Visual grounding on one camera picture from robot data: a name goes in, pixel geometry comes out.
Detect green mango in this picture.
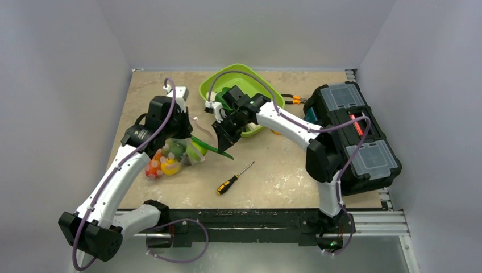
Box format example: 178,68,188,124
163,138,187,160

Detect green plastic tray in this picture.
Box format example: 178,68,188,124
199,64,286,139

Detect clear zip bag pink dots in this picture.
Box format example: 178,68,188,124
144,136,213,180

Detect orange persimmon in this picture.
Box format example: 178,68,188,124
152,148,166,162

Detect red bell pepper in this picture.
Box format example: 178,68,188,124
144,159,164,179

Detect green apple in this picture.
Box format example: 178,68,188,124
186,142,207,162

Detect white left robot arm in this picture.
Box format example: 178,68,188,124
58,92,193,271

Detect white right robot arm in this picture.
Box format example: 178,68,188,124
205,86,346,234

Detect green bok choy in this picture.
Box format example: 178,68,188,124
215,86,235,113

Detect yellow black screwdriver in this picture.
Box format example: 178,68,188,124
217,161,255,195

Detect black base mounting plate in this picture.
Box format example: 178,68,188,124
141,208,355,250

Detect black toolbox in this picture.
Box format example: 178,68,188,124
303,81,402,196

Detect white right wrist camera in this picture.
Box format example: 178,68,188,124
204,101,226,123

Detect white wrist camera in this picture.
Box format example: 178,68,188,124
163,84,189,113
204,101,226,123

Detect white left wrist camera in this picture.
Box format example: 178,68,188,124
163,84,189,113

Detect orange handled pliers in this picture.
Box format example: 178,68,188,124
281,93,307,105

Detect aluminium frame rail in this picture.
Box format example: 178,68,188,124
111,210,408,238

